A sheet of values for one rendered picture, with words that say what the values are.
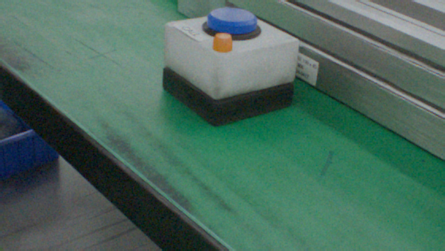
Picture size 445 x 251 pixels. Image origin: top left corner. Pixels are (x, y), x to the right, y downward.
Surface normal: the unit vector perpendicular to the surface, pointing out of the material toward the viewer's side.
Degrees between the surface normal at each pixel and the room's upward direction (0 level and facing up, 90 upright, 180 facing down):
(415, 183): 0
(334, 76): 90
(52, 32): 0
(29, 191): 0
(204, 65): 90
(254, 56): 90
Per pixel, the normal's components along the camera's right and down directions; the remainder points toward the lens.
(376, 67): -0.81, 0.22
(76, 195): 0.07, -0.88
